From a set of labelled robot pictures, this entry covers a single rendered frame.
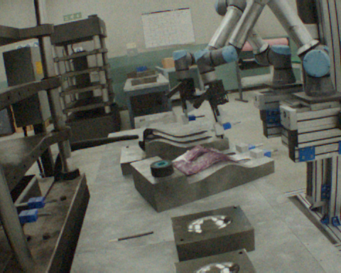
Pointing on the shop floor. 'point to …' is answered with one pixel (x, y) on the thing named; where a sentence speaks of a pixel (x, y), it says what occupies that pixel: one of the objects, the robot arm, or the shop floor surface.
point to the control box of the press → (13, 67)
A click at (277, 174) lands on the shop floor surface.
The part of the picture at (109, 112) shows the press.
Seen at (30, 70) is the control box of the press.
